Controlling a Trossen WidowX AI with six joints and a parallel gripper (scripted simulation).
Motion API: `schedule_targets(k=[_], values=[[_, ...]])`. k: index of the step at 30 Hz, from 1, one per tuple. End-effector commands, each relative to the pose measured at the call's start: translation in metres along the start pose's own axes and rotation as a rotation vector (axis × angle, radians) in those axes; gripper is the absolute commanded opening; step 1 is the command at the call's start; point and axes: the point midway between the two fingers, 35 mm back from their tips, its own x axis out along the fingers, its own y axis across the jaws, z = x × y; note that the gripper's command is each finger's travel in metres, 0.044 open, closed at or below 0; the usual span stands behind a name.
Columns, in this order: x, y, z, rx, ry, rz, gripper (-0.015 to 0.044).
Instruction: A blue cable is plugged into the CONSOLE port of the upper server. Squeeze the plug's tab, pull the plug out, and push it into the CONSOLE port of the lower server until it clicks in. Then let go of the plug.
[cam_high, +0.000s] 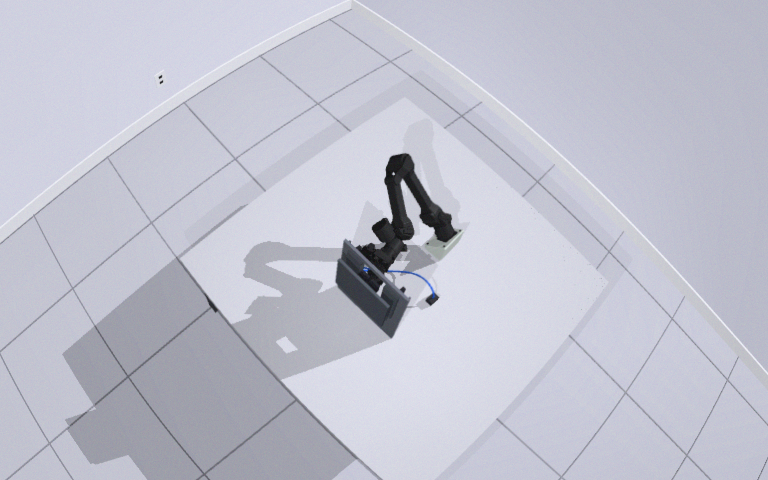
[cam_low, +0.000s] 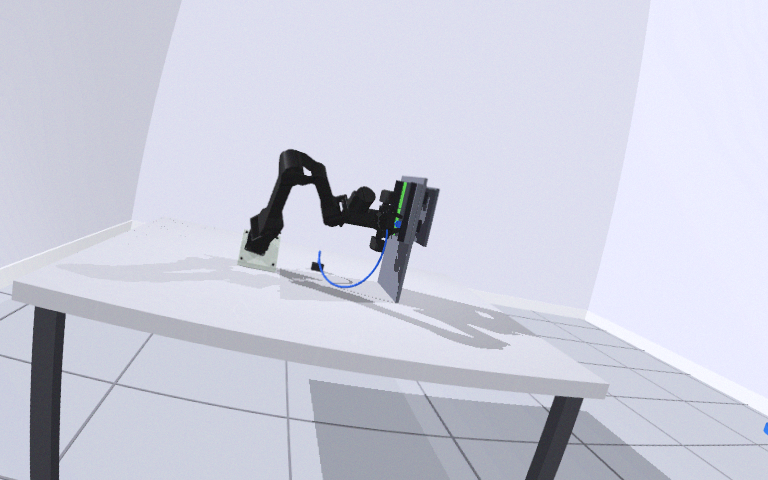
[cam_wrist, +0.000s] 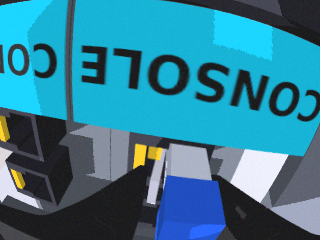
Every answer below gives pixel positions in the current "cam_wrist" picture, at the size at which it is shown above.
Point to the blue cable plug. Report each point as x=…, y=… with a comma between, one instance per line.
x=190, y=205

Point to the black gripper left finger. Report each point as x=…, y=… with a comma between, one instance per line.
x=110, y=214

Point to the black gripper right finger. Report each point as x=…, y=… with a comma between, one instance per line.
x=247, y=219

